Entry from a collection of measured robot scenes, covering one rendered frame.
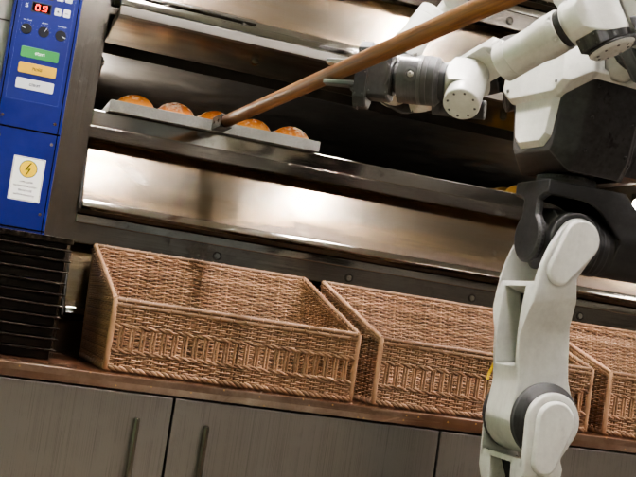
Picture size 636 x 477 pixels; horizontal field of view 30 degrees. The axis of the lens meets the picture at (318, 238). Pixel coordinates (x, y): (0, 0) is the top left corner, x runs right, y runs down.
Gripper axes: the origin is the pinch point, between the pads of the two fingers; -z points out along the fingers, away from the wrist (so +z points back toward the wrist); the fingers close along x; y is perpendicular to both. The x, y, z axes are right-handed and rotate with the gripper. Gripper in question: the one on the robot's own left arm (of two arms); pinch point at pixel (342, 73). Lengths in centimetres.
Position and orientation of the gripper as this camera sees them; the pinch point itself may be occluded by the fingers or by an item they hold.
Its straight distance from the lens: 217.3
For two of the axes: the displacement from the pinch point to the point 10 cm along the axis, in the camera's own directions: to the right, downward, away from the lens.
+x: -1.5, 9.9, -0.7
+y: 2.5, 1.0, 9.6
